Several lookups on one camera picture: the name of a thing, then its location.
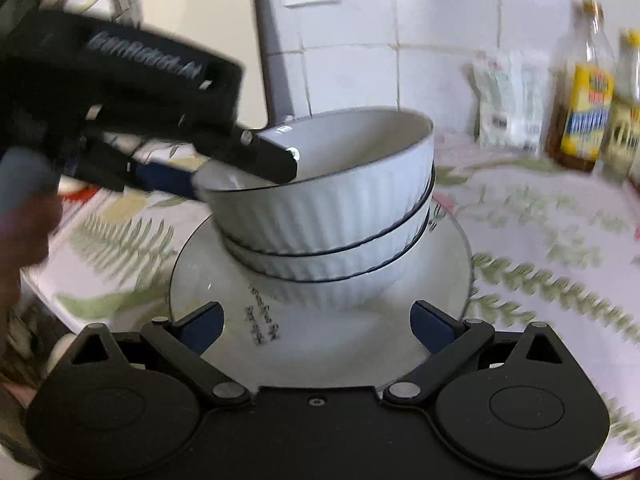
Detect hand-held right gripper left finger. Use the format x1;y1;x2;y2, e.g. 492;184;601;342
62;301;252;409

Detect clear vinegar bottle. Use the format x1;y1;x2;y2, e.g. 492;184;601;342
600;30;640;186

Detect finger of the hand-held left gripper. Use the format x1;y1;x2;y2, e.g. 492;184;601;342
190;119;302;184
75;135;211;201

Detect white plate with black rim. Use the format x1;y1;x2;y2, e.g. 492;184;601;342
169;200;475;392

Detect floral tablecloth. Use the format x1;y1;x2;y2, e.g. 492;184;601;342
20;130;640;471

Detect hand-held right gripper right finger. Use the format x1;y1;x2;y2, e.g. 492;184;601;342
382;300;573;409

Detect person's left hand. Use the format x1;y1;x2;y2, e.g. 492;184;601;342
0;195;61;331

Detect white seasoning bag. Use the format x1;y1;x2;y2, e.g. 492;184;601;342
470;50;551;153

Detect cream cutting board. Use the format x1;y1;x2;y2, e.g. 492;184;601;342
125;0;271;128

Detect white ribbed bowl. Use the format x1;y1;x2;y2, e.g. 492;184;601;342
222;165;437;282
250;210;432;311
192;106;435;256

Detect oil bottle with yellow label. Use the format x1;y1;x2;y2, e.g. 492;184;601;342
547;0;617;173

